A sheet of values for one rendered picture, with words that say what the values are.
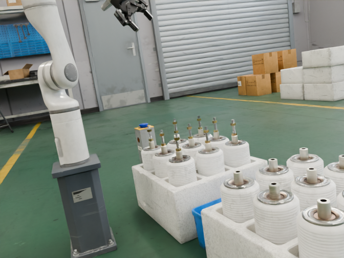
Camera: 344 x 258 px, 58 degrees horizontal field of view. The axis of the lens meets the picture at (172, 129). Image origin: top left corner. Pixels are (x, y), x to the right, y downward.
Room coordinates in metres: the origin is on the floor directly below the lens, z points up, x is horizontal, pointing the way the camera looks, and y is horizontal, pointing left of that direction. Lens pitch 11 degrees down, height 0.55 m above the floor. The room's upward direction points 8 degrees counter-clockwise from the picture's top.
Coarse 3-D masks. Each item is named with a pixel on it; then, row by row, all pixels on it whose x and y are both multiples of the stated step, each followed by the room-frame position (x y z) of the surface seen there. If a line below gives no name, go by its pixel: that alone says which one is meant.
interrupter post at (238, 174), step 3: (234, 171) 0.73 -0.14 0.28; (237, 171) 0.73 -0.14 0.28; (240, 171) 0.72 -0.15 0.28; (234, 174) 0.72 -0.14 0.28; (237, 174) 0.71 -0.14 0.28; (240, 174) 0.71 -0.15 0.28; (234, 177) 0.72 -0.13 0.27; (237, 177) 0.72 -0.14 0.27; (240, 177) 0.71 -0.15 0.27; (234, 180) 0.72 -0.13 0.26; (237, 180) 0.72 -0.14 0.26; (240, 180) 0.71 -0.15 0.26; (234, 183) 0.72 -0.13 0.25; (237, 183) 0.72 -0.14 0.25; (240, 183) 0.71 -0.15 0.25
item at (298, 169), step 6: (288, 162) 0.83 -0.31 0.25; (294, 162) 0.81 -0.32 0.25; (312, 162) 0.79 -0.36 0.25; (318, 162) 0.79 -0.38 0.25; (294, 168) 0.80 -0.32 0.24; (300, 168) 0.79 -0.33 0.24; (306, 168) 0.79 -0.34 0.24; (318, 168) 0.79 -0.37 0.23; (294, 174) 0.81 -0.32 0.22; (300, 174) 0.79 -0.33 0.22; (318, 174) 0.79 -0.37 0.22
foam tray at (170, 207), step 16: (256, 160) 1.09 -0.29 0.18; (144, 176) 1.12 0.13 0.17; (224, 176) 0.99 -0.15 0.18; (144, 192) 1.15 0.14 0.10; (160, 192) 1.00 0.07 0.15; (176, 192) 0.91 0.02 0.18; (192, 192) 0.94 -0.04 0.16; (208, 192) 0.96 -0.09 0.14; (144, 208) 1.18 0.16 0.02; (160, 208) 1.02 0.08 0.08; (176, 208) 0.91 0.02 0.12; (192, 208) 0.93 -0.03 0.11; (160, 224) 1.05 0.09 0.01; (176, 224) 0.92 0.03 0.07; (192, 224) 0.93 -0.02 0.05
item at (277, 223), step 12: (264, 204) 0.59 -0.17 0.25; (288, 204) 0.58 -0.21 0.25; (264, 216) 0.59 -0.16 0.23; (276, 216) 0.57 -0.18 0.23; (288, 216) 0.57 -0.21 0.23; (264, 228) 0.59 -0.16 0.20; (276, 228) 0.58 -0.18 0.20; (288, 228) 0.57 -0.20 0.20; (276, 240) 0.58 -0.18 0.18; (288, 240) 0.57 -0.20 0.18
